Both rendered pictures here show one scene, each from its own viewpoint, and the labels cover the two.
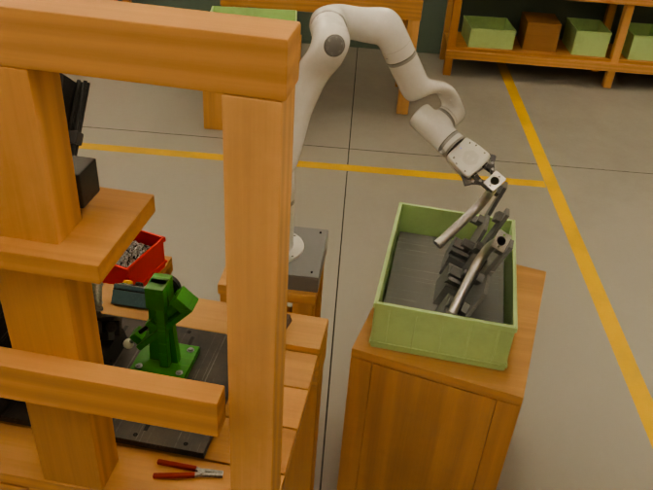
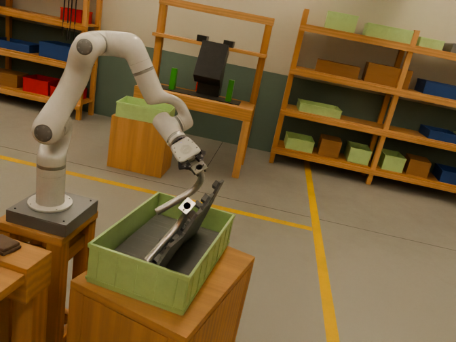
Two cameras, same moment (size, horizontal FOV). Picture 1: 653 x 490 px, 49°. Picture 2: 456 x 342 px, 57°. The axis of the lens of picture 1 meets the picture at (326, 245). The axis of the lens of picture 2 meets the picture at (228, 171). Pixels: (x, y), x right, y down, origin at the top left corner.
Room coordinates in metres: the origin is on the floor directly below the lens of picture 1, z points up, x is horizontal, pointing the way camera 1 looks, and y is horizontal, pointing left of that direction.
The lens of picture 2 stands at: (0.32, -0.68, 1.82)
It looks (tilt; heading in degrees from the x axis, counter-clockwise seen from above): 19 degrees down; 3
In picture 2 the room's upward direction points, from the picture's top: 11 degrees clockwise
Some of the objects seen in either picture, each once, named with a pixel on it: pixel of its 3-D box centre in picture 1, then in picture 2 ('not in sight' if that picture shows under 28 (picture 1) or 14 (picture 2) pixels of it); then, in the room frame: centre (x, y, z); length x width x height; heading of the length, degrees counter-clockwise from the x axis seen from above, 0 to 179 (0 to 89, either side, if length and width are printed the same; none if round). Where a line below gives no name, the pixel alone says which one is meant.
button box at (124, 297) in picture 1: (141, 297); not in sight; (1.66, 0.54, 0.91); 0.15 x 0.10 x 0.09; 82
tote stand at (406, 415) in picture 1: (439, 391); (161, 338); (1.88, -0.45, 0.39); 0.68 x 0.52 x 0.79; 162
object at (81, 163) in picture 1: (51, 177); not in sight; (1.13, 0.51, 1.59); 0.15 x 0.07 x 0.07; 82
